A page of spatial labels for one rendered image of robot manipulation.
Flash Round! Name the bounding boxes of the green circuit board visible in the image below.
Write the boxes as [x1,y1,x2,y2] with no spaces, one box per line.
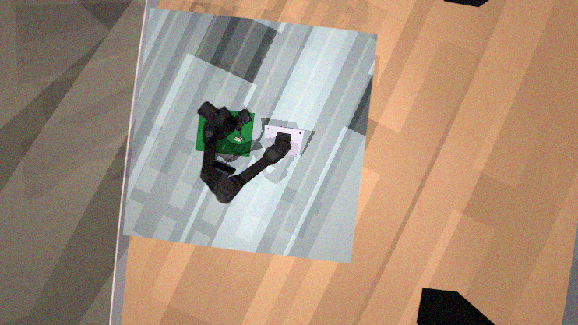
[196,112,255,157]

